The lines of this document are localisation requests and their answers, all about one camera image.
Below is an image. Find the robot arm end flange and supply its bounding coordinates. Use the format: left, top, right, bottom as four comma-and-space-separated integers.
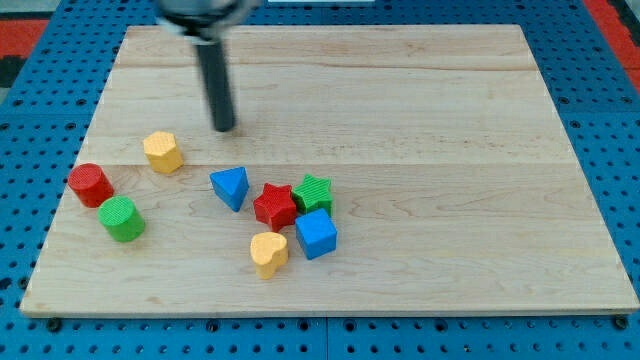
154, 0, 262, 45

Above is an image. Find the yellow hexagon block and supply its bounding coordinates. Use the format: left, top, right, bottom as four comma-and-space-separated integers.
143, 131, 184, 174

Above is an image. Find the green star block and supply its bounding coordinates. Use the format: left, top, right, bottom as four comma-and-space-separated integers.
292, 174, 333, 216

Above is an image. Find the wooden board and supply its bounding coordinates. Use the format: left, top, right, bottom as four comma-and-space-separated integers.
21, 25, 639, 319

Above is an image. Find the red star block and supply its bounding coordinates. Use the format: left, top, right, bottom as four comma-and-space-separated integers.
253, 183, 297, 232

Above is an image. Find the blue cube block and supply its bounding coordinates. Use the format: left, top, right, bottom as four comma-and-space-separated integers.
295, 209, 338, 260

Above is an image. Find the yellow heart block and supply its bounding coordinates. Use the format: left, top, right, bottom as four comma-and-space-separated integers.
250, 232, 289, 280

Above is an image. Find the blue triangle block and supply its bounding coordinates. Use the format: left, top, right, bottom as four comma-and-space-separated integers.
209, 167, 249, 212

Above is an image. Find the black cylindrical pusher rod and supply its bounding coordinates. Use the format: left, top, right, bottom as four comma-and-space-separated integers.
195, 40, 236, 132

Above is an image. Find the green cylinder block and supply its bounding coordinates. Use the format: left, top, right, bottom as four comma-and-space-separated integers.
97, 195, 146, 242

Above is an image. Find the red cylinder block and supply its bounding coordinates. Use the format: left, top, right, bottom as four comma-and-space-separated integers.
68, 163, 115, 208

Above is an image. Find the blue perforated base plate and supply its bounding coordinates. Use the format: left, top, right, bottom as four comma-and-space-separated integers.
1, 1, 639, 359

